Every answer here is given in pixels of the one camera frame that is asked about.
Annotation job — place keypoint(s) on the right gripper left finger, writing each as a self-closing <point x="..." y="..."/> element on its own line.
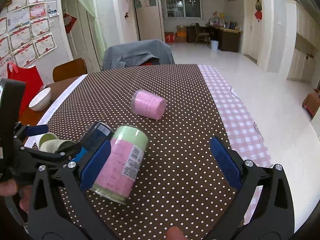
<point x="59" y="208"/>

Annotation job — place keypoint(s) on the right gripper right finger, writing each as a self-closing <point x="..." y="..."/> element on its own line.
<point x="273" y="217"/>

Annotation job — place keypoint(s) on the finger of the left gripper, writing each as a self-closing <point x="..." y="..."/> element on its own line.
<point x="24" y="131"/>
<point x="30" y="159"/>

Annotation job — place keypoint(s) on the pale green cup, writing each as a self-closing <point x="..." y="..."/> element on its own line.
<point x="51" y="146"/>

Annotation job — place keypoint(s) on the white paper cup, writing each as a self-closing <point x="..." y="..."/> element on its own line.
<point x="40" y="139"/>

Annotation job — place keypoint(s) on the tall pink green cup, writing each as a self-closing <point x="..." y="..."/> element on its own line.
<point x="118" y="175"/>

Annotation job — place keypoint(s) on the short pink clear cup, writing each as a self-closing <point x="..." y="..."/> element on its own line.
<point x="148" y="104"/>

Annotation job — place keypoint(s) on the left hand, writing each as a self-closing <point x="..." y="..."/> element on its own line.
<point x="10" y="188"/>

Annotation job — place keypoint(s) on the right hand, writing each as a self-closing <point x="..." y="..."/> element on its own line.
<point x="175" y="233"/>

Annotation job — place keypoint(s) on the red felt bag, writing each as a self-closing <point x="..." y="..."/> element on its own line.
<point x="31" y="78"/>

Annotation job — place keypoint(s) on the white ceramic bowl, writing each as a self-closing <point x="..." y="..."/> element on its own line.
<point x="41" y="100"/>

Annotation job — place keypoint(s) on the wooden chair back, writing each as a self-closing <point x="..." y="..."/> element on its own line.
<point x="69" y="70"/>

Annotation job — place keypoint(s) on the pink checkered tablecloth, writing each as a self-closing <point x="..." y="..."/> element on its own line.
<point x="243" y="134"/>

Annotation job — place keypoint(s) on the brown polka dot tablecloth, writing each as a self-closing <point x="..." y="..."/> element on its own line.
<point x="179" y="182"/>

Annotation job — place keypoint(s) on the green door curtain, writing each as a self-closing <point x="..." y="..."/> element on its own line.
<point x="90" y="7"/>

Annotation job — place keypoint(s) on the chair with grey jacket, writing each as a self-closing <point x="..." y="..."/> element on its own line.
<point x="137" y="54"/>

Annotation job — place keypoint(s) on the white refrigerator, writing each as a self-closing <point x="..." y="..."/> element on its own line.
<point x="149" y="15"/>

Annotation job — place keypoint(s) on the red cardboard box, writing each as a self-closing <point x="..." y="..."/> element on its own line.
<point x="170" y="37"/>

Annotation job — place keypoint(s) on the cream cabinet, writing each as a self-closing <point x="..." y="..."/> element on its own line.
<point x="301" y="44"/>

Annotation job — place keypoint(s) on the dark wooden desk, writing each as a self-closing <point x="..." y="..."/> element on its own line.
<point x="229" y="39"/>

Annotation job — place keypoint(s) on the white trash bin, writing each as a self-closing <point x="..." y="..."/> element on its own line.
<point x="214" y="45"/>

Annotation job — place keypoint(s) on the wooden desk chair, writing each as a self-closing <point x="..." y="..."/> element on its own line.
<point x="201" y="35"/>

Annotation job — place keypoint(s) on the window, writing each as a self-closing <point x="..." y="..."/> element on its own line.
<point x="184" y="8"/>

